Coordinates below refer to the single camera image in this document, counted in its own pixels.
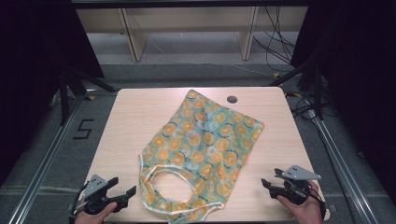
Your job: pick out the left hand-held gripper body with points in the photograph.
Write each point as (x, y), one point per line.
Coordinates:
(95, 191)

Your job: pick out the aluminium frame rail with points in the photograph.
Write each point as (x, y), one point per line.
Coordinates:
(46, 161)
(342, 168)

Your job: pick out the black curtain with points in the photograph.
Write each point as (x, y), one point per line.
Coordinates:
(34, 77)
(358, 77)

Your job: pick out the black metal stand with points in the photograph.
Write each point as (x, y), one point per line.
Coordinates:
(64, 96)
(317, 93)

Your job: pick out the person's right hand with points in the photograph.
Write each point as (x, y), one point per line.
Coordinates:
(306, 211)

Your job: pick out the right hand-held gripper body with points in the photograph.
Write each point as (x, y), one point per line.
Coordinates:
(295, 186)

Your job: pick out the person's left hand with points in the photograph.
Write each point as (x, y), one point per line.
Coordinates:
(93, 216)

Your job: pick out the light wooden shelf unit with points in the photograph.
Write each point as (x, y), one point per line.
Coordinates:
(193, 18)

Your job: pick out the black frame crossbar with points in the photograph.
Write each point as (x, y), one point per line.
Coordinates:
(186, 3)

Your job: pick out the yellow tape piece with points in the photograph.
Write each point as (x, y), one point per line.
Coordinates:
(91, 97)
(276, 75)
(297, 94)

